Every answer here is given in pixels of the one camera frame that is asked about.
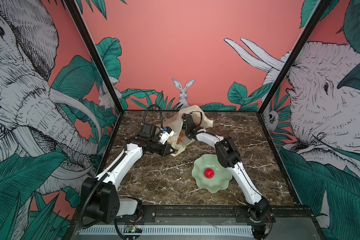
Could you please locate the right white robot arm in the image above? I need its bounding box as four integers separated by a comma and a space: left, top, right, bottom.
183, 126, 272, 223

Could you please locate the right black frame post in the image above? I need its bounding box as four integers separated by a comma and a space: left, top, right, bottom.
257, 0, 331, 115

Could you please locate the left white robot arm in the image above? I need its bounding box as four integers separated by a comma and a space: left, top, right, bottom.
78, 142, 175, 229

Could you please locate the light green wavy plate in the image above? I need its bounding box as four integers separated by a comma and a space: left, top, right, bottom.
192, 154, 233, 194

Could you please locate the white perforated vent strip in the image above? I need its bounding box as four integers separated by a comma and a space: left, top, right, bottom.
78, 224, 255, 237

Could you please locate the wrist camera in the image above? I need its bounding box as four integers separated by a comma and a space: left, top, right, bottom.
138, 124, 175, 144
182, 114, 196, 129

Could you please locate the left black frame post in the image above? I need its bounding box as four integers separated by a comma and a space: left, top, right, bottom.
64, 0, 124, 114

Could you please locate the translucent cream plastic bag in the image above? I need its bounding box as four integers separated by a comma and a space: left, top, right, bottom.
155, 104, 214, 157

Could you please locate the red apple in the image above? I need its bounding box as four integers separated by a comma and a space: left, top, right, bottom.
204, 168, 215, 179

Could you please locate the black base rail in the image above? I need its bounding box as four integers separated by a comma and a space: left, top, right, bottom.
113, 204, 316, 224

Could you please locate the small green circuit board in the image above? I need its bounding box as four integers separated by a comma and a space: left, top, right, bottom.
125, 225, 143, 234

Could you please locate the black frame post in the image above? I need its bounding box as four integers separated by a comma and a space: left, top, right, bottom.
64, 0, 124, 114
257, 0, 331, 115

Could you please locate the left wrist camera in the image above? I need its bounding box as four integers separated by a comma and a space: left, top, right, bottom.
138, 124, 175, 144

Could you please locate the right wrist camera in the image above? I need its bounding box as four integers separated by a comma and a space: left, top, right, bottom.
182, 114, 196, 129

